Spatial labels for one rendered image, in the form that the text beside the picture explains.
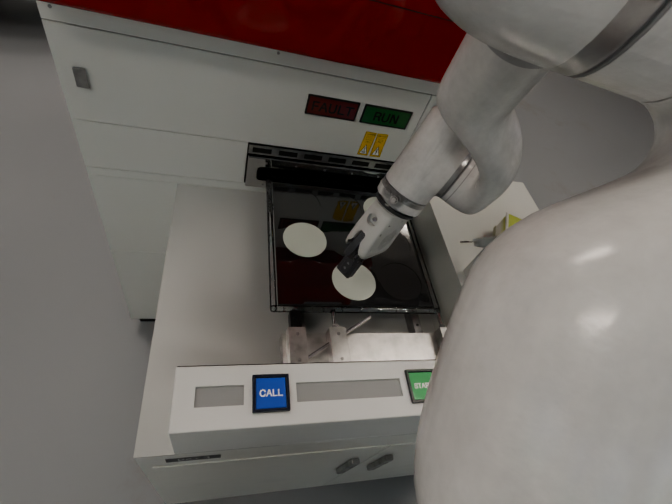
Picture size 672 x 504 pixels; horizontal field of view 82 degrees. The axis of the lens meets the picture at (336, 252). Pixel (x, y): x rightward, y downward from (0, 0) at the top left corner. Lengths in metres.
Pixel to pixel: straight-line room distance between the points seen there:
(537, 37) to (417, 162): 0.43
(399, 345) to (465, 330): 0.67
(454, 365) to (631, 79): 0.14
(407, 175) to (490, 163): 0.14
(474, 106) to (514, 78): 0.05
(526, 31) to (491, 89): 0.26
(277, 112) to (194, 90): 0.17
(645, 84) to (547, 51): 0.04
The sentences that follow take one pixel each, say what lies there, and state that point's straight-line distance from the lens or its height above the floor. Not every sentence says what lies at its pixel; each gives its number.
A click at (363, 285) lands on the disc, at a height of 0.90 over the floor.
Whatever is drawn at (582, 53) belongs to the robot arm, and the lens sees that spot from 0.20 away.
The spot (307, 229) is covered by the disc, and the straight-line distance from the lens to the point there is 0.90.
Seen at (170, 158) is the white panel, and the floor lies 0.90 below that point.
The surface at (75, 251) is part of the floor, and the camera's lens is 2.02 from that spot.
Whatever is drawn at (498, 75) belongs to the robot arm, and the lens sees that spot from 0.43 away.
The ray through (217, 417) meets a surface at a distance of 0.62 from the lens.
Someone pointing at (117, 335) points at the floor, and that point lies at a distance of 1.76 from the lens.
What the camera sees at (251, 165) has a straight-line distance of 0.99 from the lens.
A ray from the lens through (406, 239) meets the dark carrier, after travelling 0.98.
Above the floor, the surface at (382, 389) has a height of 0.96.
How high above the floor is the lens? 1.56
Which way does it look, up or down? 49 degrees down
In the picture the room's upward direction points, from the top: 24 degrees clockwise
